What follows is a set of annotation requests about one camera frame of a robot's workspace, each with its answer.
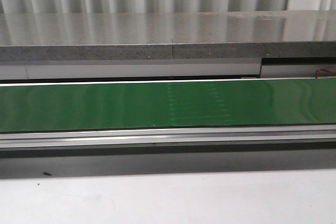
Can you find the white cabinet panel under counter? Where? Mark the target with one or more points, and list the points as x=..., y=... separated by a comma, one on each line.
x=164, y=69

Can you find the grey stone counter slab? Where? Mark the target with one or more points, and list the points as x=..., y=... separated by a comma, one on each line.
x=170, y=36

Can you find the green conveyor belt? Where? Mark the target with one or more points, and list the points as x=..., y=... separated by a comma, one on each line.
x=47, y=107

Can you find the aluminium conveyor frame rail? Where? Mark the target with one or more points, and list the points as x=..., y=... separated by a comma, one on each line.
x=225, y=139

